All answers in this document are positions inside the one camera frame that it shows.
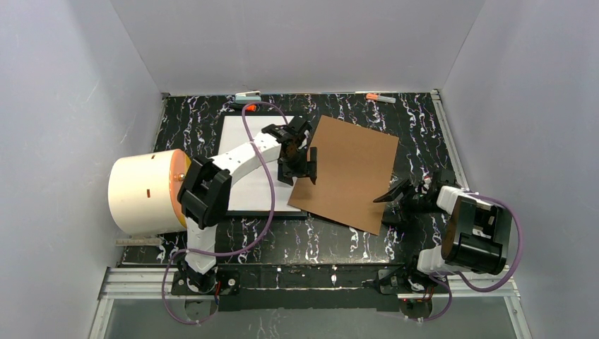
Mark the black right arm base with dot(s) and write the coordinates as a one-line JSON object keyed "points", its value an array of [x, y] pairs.
{"points": [[404, 278]]}

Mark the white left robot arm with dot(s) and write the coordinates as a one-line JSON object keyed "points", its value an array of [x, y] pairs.
{"points": [[204, 197]]}

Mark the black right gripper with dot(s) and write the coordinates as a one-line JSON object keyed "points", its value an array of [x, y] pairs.
{"points": [[407, 201]]}

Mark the wooden ruler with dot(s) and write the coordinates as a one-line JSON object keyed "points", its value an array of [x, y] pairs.
{"points": [[152, 241]]}

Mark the orange white marker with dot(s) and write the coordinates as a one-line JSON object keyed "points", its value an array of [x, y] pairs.
{"points": [[380, 98]]}

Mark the black orange marker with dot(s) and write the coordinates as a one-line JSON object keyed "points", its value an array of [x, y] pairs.
{"points": [[240, 107]]}

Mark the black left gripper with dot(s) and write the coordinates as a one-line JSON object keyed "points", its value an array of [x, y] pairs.
{"points": [[297, 165]]}

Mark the white cylinder orange lid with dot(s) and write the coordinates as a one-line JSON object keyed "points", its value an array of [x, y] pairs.
{"points": [[142, 193]]}

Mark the aluminium rail frame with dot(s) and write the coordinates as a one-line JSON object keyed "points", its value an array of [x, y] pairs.
{"points": [[131, 305]]}

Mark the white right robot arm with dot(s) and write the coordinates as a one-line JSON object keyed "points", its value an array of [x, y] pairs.
{"points": [[478, 231]]}

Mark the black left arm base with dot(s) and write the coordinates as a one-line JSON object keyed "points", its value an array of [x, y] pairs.
{"points": [[217, 282]]}

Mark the sunflower photo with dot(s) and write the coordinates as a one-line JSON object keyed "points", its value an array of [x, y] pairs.
{"points": [[252, 192]]}

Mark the brown backing board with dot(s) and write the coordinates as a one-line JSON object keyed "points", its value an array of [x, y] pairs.
{"points": [[354, 167]]}

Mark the black picture frame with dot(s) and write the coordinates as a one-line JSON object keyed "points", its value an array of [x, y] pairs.
{"points": [[262, 213]]}

